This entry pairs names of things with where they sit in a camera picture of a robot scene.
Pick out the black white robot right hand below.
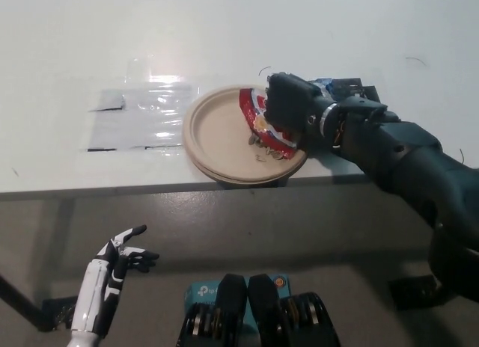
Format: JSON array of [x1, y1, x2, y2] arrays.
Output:
[[263, 72, 330, 137]]

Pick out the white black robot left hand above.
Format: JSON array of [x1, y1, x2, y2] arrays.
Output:
[[70, 224, 161, 339]]

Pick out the red blue sunflower seed bag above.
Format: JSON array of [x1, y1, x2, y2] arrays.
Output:
[[237, 76, 334, 162]]

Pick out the sunflower seeds pile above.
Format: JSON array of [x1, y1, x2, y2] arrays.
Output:
[[245, 133, 285, 163]]

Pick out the beige paper plate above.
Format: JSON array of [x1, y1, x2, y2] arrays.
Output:
[[185, 85, 310, 179], [182, 99, 296, 185]]

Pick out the black table leg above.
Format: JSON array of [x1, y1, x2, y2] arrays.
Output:
[[0, 274, 42, 332]]

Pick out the clear plastic sheet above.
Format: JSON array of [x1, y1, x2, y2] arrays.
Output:
[[86, 84, 199, 152]]

